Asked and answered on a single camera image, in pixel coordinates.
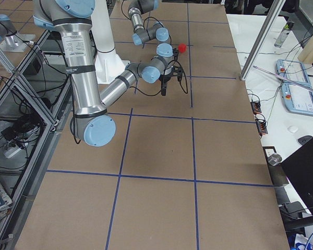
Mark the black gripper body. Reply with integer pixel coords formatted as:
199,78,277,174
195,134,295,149
173,48,179,56
159,66,184,85

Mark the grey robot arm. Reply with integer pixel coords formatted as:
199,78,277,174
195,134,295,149
127,0,172,45
33,1,176,147

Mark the red block far side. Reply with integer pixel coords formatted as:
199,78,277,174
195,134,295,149
178,43,187,53

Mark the clear plastic bottle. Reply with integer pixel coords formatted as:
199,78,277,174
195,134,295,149
274,21,294,47

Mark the upper teach pendant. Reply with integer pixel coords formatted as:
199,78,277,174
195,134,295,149
276,59,311,87

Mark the teach pendant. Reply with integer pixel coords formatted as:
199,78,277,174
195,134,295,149
276,59,311,87
282,82,313,116

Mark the lower teach pendant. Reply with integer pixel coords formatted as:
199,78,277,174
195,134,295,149
282,82,313,116

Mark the metal cylinder cup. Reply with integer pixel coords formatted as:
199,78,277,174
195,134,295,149
267,153,282,166

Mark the black monitor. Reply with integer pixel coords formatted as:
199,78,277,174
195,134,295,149
281,137,313,214

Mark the white power strip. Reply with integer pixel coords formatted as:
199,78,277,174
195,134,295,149
4,145,25,159

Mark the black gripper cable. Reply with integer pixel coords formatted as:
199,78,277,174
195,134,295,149
134,59,189,96

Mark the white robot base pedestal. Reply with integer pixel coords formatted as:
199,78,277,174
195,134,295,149
91,0,130,84

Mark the aluminium frame post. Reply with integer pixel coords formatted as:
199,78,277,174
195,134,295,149
240,0,286,81

